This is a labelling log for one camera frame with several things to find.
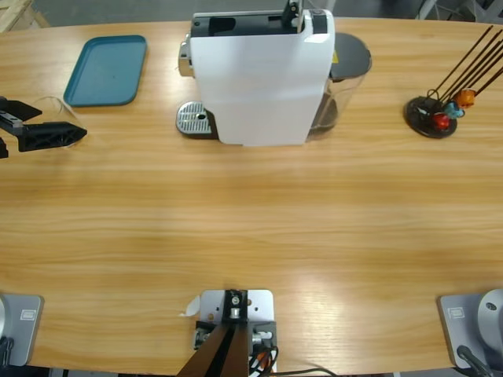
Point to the black capsule holder with rods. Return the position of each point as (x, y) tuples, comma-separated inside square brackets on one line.
[(422, 121)]

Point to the silver slotted drip tray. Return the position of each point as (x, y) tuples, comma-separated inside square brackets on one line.
[(192, 118)]

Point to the clear water tank dark lid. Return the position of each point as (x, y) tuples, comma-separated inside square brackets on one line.
[(349, 63)]

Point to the white mount plate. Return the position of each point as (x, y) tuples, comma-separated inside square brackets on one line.
[(259, 302)]

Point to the dark camera post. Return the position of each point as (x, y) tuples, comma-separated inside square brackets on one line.
[(220, 353)]

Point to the teal plastic tray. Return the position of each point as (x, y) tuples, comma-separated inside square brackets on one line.
[(104, 70)]

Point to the white capsule coffee machine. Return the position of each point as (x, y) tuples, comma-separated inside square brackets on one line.
[(259, 90)]

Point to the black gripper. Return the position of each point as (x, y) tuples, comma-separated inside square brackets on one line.
[(9, 121)]

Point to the clear drinking glass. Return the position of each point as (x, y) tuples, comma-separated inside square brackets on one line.
[(59, 103)]

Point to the blue coffee capsule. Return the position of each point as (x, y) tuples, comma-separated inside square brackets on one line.
[(454, 110)]

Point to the wooden pallet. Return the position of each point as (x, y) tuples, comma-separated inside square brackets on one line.
[(15, 15)]

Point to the white paper scrap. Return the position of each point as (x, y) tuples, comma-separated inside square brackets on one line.
[(191, 307)]

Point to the red coffee capsule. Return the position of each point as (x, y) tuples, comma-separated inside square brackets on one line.
[(442, 121)]

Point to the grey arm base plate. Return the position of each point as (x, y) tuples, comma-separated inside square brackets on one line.
[(467, 326), (23, 322)]

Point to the orange coffee capsule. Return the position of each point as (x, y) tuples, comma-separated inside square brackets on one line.
[(465, 98)]

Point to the white metal frame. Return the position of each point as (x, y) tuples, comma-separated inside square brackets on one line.
[(424, 9)]

